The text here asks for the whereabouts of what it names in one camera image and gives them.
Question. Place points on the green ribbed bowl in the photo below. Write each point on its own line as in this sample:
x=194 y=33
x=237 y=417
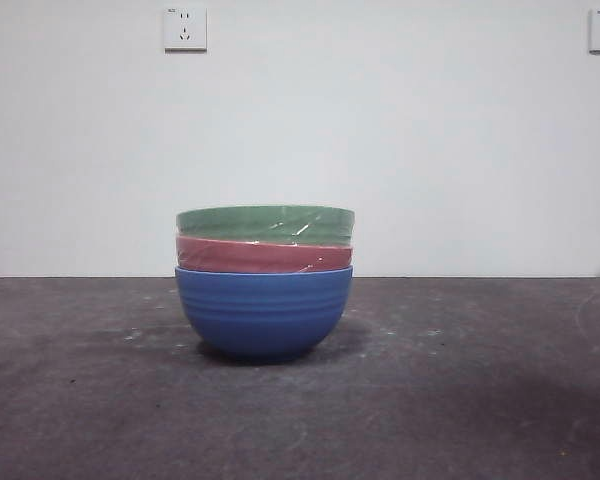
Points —
x=260 y=225

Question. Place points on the red ribbed bowl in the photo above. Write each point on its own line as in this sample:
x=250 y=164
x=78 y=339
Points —
x=260 y=257

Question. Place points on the blue ribbed bowl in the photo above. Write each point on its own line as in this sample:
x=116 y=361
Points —
x=262 y=315

